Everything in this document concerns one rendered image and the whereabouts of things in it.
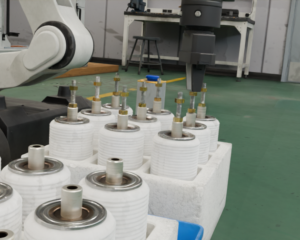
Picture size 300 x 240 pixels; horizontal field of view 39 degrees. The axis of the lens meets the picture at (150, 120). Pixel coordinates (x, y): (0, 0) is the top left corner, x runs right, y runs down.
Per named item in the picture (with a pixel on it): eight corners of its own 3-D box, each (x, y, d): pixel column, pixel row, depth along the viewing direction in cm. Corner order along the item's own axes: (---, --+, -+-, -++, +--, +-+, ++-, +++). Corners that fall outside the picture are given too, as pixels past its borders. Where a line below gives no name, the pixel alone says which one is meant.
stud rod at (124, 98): (122, 122, 87) (125, 85, 85) (119, 121, 87) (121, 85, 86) (125, 121, 87) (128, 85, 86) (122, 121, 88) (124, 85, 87)
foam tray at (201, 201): (19, 234, 91) (20, 155, 88) (97, 181, 128) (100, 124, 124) (193, 278, 79) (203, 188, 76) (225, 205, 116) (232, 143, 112)
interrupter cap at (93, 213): (19, 224, 42) (19, 217, 42) (57, 198, 49) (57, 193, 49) (87, 239, 40) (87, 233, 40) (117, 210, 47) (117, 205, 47)
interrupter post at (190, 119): (186, 125, 97) (187, 111, 96) (196, 127, 96) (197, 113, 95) (183, 127, 95) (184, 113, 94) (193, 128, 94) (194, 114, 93)
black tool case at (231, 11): (206, 17, 556) (207, 9, 554) (238, 19, 547) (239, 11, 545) (203, 15, 523) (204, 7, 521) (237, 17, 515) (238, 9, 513)
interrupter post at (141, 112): (145, 122, 97) (146, 107, 97) (135, 121, 98) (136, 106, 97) (146, 120, 100) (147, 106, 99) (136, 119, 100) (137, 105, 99)
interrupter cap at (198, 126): (180, 122, 100) (180, 119, 100) (210, 127, 97) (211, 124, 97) (168, 127, 93) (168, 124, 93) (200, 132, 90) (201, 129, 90)
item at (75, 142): (39, 203, 91) (41, 122, 88) (58, 188, 100) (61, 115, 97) (81, 210, 89) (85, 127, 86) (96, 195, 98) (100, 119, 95)
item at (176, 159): (139, 212, 90) (145, 131, 87) (180, 209, 94) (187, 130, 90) (156, 232, 81) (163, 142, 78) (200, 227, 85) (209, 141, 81)
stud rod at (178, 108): (174, 128, 84) (176, 91, 83) (178, 128, 84) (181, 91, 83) (175, 129, 83) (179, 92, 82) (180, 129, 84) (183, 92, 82)
